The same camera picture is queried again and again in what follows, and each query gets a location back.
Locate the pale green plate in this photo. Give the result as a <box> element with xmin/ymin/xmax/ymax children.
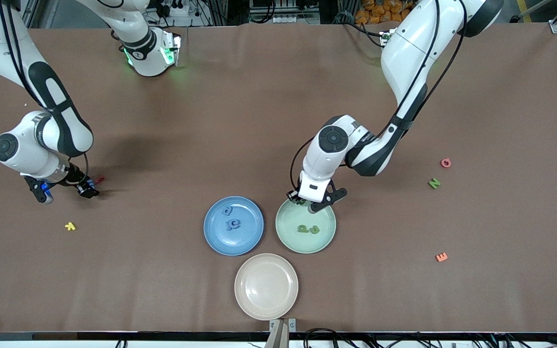
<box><xmin>275</xmin><ymin>193</ymin><xmax>337</xmax><ymax>254</ymax></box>

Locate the blue plate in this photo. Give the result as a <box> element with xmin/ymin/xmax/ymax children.
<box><xmin>204</xmin><ymin>196</ymin><xmax>264</xmax><ymax>256</ymax></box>

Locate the beige plate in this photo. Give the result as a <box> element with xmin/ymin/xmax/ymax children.
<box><xmin>234</xmin><ymin>253</ymin><xmax>299</xmax><ymax>321</ymax></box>

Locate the orange fruit pile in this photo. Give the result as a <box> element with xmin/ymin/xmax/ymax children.
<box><xmin>356</xmin><ymin>0</ymin><xmax>417</xmax><ymax>25</ymax></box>

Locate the white power strip with plugs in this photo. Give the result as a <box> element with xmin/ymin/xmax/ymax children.
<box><xmin>155</xmin><ymin>0</ymin><xmax>202</xmax><ymax>17</ymax></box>

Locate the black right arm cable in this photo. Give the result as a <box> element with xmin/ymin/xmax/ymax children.
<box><xmin>0</xmin><ymin>0</ymin><xmax>90</xmax><ymax>184</ymax></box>

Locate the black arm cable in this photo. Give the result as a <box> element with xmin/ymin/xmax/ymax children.
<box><xmin>290</xmin><ymin>0</ymin><xmax>468</xmax><ymax>194</ymax></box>
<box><xmin>0</xmin><ymin>0</ymin><xmax>90</xmax><ymax>184</ymax></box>

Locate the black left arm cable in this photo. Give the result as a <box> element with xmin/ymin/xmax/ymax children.
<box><xmin>290</xmin><ymin>0</ymin><xmax>468</xmax><ymax>194</ymax></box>

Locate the black loose cable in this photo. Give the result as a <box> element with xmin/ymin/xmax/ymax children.
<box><xmin>303</xmin><ymin>328</ymin><xmax>356</xmax><ymax>348</ymax></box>

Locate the grey metal mount bracket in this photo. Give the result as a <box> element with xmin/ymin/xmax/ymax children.
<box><xmin>265</xmin><ymin>318</ymin><xmax>297</xmax><ymax>348</ymax></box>

